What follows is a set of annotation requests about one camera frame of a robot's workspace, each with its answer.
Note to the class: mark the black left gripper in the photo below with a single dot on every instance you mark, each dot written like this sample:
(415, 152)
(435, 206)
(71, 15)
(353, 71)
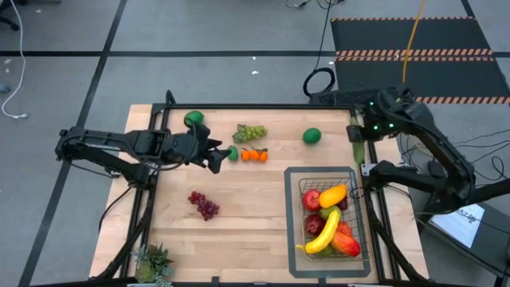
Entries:
(181, 145)

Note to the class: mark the yellow oval fruit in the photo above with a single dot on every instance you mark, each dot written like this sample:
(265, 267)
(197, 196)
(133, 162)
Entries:
(332, 195)

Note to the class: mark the dark red plum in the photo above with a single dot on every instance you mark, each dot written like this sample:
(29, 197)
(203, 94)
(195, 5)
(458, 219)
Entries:
(343, 204)

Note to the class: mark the green cucumber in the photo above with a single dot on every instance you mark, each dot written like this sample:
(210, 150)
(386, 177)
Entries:
(358, 153)

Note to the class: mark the black perforated bracket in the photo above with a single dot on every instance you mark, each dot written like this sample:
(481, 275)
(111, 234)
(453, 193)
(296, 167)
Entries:
(346, 97)

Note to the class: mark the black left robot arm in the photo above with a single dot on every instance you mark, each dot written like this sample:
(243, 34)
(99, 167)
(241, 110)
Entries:
(103, 139)

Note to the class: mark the black hazard-striped floor mat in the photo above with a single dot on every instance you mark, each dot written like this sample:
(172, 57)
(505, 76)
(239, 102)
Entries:
(414, 36)

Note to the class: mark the black power adapter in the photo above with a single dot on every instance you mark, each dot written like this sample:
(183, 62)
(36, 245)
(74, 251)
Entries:
(437, 169)

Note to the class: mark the black stand beam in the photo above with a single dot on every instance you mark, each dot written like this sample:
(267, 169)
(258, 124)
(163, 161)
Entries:
(494, 192)

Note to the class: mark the orange tangerine cluster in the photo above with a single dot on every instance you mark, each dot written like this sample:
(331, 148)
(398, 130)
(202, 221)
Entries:
(254, 154)

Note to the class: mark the green grape bunch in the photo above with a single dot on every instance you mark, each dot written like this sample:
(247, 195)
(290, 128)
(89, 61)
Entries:
(249, 133)

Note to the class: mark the red and orange mango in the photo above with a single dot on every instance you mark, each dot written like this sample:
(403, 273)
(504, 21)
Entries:
(345, 243)

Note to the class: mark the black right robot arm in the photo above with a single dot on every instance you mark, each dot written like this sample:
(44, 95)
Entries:
(438, 147)

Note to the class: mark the large green lime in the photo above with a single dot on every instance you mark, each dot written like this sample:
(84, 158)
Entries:
(311, 136)
(193, 118)

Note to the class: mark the green succulent plant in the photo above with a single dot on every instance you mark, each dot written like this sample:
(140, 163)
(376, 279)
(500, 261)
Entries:
(153, 263)

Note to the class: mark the yellow banana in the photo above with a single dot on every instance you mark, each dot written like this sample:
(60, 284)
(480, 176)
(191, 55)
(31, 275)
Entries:
(324, 233)

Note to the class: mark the red grape bunch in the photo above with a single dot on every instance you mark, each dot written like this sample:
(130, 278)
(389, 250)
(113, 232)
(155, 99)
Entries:
(204, 206)

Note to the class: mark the black aluminium table frame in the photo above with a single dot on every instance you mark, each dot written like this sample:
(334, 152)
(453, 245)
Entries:
(259, 106)

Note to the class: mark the grey floor object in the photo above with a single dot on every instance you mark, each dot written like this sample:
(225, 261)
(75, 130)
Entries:
(4, 88)

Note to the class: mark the small green lime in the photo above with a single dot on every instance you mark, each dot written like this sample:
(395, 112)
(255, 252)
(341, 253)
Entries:
(233, 153)

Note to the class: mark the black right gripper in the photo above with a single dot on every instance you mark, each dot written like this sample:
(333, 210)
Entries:
(373, 129)

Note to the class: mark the bright red apple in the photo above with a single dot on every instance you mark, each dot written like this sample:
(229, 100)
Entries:
(311, 199)

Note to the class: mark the grey mat with dark border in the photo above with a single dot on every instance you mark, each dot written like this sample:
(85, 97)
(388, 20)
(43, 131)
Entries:
(287, 223)

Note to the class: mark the black office chair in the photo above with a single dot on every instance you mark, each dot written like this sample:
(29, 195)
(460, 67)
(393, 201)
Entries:
(8, 22)

